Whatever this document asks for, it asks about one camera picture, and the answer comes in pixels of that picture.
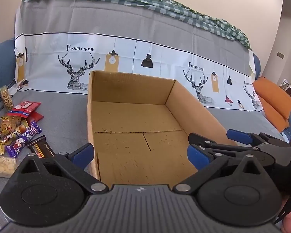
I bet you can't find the cardboard box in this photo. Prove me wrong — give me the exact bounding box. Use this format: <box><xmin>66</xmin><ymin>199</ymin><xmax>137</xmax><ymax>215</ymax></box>
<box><xmin>87</xmin><ymin>70</ymin><xmax>237</xmax><ymax>186</ymax></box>

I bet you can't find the grey deer-print sofa cover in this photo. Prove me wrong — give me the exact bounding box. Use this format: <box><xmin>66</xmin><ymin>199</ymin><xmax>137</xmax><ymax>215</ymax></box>
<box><xmin>0</xmin><ymin>0</ymin><xmax>289</xmax><ymax>224</ymax></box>

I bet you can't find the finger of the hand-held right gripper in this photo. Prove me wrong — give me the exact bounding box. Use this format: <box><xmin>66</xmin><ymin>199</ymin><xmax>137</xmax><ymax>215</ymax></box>
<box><xmin>188</xmin><ymin>133</ymin><xmax>260</xmax><ymax>154</ymax></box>
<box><xmin>227</xmin><ymin>129</ymin><xmax>285</xmax><ymax>149</ymax></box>

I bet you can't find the white cracker pack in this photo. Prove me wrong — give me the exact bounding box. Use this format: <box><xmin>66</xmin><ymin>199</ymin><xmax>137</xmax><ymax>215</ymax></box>
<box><xmin>0</xmin><ymin>155</ymin><xmax>18</xmax><ymax>178</ymax></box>

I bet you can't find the black chocolate bar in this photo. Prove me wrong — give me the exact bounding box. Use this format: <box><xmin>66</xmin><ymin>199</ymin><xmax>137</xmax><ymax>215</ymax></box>
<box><xmin>27</xmin><ymin>135</ymin><xmax>55</xmax><ymax>159</ymax></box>

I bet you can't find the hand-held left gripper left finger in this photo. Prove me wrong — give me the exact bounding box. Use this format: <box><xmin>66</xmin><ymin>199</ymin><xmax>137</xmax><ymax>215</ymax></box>
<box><xmin>13</xmin><ymin>143</ymin><xmax>110</xmax><ymax>195</ymax></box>

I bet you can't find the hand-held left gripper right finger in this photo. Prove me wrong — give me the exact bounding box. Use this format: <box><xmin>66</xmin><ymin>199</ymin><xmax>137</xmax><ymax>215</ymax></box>
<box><xmin>172</xmin><ymin>144</ymin><xmax>270</xmax><ymax>195</ymax></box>

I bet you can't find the purple cartoon snack packet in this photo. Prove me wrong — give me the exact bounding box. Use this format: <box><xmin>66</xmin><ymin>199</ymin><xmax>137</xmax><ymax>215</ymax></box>
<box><xmin>4</xmin><ymin>136</ymin><xmax>31</xmax><ymax>158</ymax></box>

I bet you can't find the purple swirl snack packet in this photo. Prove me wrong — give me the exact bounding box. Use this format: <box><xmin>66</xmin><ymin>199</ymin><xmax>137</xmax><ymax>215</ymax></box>
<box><xmin>22</xmin><ymin>120</ymin><xmax>43</xmax><ymax>137</ymax></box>

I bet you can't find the clear cookie bag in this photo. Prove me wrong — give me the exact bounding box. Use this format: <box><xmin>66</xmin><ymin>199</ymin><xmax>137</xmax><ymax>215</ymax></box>
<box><xmin>0</xmin><ymin>115</ymin><xmax>22</xmax><ymax>136</ymax></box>

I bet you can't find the clear nut packet green label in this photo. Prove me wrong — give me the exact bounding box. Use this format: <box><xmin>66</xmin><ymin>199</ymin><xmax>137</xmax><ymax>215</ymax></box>
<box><xmin>0</xmin><ymin>85</ymin><xmax>14</xmax><ymax>110</ymax></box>

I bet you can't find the orange cushion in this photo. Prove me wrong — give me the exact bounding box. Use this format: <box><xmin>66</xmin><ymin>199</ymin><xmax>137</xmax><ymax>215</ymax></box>
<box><xmin>252</xmin><ymin>76</ymin><xmax>291</xmax><ymax>133</ymax></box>

